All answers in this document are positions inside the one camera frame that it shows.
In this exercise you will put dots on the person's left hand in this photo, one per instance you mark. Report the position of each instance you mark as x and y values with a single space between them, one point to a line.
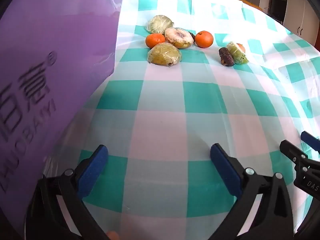
113 236

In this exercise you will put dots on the wrapped cut-face fruit half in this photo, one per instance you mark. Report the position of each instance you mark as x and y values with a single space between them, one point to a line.
178 38

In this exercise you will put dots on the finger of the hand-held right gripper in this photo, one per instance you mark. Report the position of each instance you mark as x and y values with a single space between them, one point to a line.
291 150
310 140

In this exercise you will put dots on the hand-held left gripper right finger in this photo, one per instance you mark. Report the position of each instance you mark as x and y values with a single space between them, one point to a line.
225 171

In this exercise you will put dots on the dark wrinkled fruit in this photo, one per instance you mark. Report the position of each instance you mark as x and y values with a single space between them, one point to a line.
226 56

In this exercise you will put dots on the teal white checkered tablecloth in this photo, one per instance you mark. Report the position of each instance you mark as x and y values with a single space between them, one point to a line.
162 130

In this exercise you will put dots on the wrapped kiwi slice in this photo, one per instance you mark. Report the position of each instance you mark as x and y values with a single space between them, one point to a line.
237 53

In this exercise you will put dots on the wrapped reddish fruit piece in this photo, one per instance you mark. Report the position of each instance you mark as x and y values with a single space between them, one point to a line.
241 47

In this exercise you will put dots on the black appliance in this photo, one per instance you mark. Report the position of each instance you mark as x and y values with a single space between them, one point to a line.
277 7

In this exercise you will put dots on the white wall cabinets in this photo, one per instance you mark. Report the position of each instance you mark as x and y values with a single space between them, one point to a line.
300 12

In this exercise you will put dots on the dark round fruit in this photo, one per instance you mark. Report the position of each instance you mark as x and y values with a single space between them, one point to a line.
192 35

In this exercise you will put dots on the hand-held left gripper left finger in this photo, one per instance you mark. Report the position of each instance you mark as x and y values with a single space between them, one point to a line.
93 170

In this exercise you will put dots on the wrapped green fruit half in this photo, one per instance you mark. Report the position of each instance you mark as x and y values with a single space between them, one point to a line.
163 54
160 24

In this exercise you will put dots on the orange mandarin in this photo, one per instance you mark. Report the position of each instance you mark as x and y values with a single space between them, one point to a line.
203 39
155 40

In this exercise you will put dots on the purple cardboard box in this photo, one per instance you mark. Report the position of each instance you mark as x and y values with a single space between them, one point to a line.
55 80

